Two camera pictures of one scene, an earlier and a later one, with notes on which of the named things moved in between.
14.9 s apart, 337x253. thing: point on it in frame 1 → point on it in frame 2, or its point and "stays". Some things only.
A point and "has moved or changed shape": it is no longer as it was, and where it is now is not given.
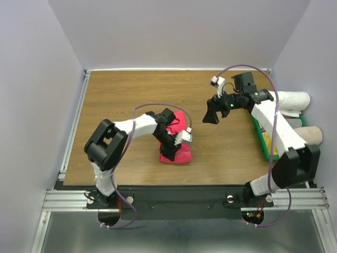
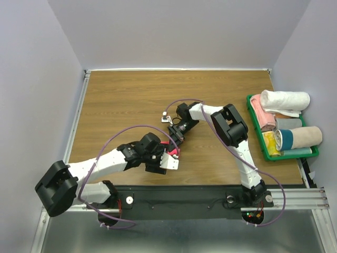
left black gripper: (169, 151) → (155, 167)
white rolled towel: (291, 103) stays
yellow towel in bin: (268, 141) stays
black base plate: (181, 203) stays
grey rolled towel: (294, 122) stays
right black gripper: (215, 104) → (179, 138)
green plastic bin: (267, 155) stays
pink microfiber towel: (184, 156) has moved or changed shape
